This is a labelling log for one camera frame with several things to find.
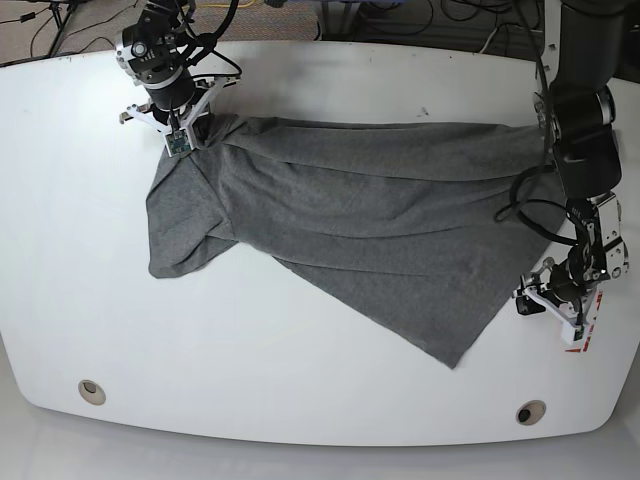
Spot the white right-arm gripper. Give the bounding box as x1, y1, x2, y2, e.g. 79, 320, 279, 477
119, 74, 240, 156

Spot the white left-arm gripper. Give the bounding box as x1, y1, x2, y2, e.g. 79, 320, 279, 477
513, 257, 603, 348

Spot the grey t-shirt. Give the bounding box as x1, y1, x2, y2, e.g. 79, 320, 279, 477
146, 114, 548, 368

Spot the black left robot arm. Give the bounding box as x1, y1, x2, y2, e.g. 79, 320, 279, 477
505, 1, 631, 352

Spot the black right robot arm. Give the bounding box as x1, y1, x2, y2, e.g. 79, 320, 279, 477
115, 1, 242, 156

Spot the red tape marking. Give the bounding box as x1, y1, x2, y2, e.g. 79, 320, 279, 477
561, 287, 603, 353

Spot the right table grommet hole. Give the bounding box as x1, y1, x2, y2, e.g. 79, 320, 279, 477
516, 400, 546, 426

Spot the table grommet hole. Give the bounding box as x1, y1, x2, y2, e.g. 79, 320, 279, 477
78, 380, 106, 406
516, 400, 546, 426

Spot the black tripod stand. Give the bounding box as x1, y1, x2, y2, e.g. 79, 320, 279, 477
29, 0, 85, 60

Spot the left table grommet hole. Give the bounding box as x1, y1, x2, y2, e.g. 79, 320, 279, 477
78, 380, 106, 406

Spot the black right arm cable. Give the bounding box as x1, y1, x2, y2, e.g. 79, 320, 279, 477
169, 0, 245, 86

